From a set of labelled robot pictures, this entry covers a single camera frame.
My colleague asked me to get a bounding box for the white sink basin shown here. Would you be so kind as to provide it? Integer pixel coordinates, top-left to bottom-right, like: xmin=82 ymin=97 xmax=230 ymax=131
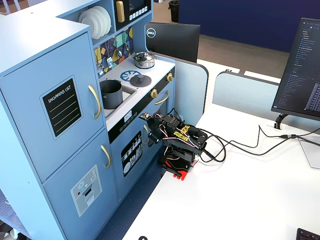
xmin=103 ymin=85 xmax=139 ymax=119

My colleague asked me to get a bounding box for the silver monitor base plate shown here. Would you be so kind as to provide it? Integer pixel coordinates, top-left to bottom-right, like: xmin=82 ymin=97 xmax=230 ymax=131
xmin=298 ymin=137 xmax=320 ymax=170

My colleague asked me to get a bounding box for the white toy plate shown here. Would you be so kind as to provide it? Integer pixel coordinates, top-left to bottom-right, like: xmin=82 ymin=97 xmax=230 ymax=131
xmin=78 ymin=10 xmax=99 ymax=40
xmin=93 ymin=5 xmax=113 ymax=35
xmin=87 ymin=7 xmax=107 ymax=38

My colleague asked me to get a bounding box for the black toy microwave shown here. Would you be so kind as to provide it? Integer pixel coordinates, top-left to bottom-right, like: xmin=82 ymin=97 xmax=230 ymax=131
xmin=113 ymin=0 xmax=153 ymax=31

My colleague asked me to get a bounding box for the black cable with inline adapter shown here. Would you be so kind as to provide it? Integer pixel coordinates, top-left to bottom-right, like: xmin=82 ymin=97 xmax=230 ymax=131
xmin=199 ymin=129 xmax=320 ymax=163

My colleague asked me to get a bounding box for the thin black cable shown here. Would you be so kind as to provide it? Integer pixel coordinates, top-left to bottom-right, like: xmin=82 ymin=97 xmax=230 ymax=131
xmin=207 ymin=124 xmax=285 ymax=151

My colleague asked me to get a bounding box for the light blue desk divider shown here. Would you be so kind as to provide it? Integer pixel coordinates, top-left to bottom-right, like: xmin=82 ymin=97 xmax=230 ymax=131
xmin=212 ymin=70 xmax=320 ymax=134
xmin=152 ymin=51 xmax=210 ymax=126

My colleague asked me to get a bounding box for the long gold fridge handle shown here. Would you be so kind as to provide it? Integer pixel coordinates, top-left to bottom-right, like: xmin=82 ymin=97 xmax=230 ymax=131
xmin=87 ymin=84 xmax=102 ymax=120

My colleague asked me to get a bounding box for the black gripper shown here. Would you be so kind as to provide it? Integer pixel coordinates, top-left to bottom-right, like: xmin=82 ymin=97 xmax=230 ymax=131
xmin=146 ymin=115 xmax=168 ymax=148

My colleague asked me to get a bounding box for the gold microwave handle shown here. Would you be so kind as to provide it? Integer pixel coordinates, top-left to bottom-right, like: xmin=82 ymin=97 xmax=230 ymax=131
xmin=115 ymin=0 xmax=126 ymax=24

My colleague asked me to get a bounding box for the hanging steel spatula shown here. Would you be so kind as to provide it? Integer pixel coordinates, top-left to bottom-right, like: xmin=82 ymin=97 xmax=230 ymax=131
xmin=105 ymin=41 xmax=114 ymax=68

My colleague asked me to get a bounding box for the gray toy cooking pot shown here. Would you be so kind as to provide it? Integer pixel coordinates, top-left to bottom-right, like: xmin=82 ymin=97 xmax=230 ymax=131
xmin=99 ymin=79 xmax=124 ymax=110

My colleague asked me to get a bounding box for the gray pot lid with knob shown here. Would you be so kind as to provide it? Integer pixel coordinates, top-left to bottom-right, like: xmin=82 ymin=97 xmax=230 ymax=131
xmin=129 ymin=74 xmax=153 ymax=89

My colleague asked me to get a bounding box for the black trash bin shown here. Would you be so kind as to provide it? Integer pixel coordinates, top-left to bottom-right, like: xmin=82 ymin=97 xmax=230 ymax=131
xmin=168 ymin=0 xmax=181 ymax=24

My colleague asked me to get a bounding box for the steel lid with black knob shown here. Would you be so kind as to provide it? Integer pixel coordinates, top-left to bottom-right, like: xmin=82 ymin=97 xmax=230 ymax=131
xmin=133 ymin=51 xmax=154 ymax=63

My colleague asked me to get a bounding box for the red robot base clamp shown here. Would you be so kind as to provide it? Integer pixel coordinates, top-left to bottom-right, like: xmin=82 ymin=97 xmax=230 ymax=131
xmin=159 ymin=154 xmax=199 ymax=182

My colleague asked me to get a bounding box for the black keyboard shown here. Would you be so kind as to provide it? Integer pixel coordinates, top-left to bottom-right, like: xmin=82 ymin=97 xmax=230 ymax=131
xmin=296 ymin=227 xmax=320 ymax=240

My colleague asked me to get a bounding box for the gold oven door handle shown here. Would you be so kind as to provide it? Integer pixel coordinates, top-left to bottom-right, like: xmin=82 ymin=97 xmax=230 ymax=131
xmin=154 ymin=90 xmax=170 ymax=106

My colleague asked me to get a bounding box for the gold dishwasher door handle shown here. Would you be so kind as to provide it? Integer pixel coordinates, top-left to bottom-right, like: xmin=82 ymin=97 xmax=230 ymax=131
xmin=143 ymin=124 xmax=151 ymax=146

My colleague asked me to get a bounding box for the shiny steel toy pot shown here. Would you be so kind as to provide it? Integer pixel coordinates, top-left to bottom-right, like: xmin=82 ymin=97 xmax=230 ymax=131
xmin=131 ymin=53 xmax=156 ymax=70

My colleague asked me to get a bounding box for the hanging steel slotted utensil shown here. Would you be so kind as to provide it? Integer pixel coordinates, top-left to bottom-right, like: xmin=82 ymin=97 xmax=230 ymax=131
xmin=96 ymin=48 xmax=105 ymax=76

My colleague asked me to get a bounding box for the monitor showing dark code screen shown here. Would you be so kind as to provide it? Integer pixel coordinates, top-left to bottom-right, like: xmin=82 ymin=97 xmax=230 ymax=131
xmin=271 ymin=17 xmax=320 ymax=122

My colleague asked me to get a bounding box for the short gold freezer handle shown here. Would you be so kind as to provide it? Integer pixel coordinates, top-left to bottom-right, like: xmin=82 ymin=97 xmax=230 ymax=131
xmin=100 ymin=144 xmax=112 ymax=170

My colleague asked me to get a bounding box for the black Dell monitor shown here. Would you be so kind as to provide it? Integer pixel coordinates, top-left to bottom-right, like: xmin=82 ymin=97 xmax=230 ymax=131
xmin=145 ymin=21 xmax=201 ymax=64

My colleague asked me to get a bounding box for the hanging steel spoon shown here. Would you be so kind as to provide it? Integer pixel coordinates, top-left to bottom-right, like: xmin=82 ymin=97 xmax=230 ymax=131
xmin=115 ymin=36 xmax=124 ymax=58

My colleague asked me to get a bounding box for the blue toy kitchen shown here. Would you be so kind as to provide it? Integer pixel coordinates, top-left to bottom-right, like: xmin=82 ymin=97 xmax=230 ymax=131
xmin=0 ymin=0 xmax=176 ymax=240

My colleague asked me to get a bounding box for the hanging steel ladle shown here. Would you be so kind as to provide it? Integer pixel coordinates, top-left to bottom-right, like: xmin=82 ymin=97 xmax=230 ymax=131
xmin=123 ymin=31 xmax=131 ymax=54

